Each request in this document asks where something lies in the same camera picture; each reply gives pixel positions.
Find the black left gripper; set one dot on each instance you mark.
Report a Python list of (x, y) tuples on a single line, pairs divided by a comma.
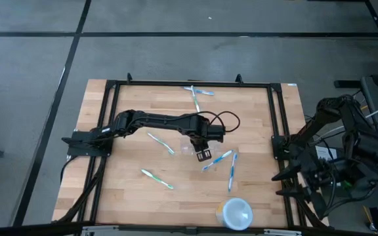
[(208, 134)]

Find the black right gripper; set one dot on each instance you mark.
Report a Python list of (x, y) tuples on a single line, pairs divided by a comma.
[(317, 167)]

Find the blue toothbrush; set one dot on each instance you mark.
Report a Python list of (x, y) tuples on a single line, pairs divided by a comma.
[(202, 91), (218, 160), (232, 172)]

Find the clear acrylic organizer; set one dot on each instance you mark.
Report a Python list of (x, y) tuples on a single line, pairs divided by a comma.
[(186, 149)]

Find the green toothbrush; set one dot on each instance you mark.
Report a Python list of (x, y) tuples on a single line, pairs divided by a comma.
[(195, 101), (157, 179), (161, 143)]

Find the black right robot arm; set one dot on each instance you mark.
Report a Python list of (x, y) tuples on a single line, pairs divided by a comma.
[(331, 105)]

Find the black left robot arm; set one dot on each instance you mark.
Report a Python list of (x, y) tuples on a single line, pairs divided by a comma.
[(162, 120)]

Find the white paper sheet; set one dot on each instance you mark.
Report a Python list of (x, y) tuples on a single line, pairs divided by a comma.
[(325, 153)]

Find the black table-level camera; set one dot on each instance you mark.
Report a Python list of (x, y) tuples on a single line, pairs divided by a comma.
[(191, 230)]

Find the black aluminium table frame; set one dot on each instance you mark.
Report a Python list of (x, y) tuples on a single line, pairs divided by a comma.
[(241, 84)]

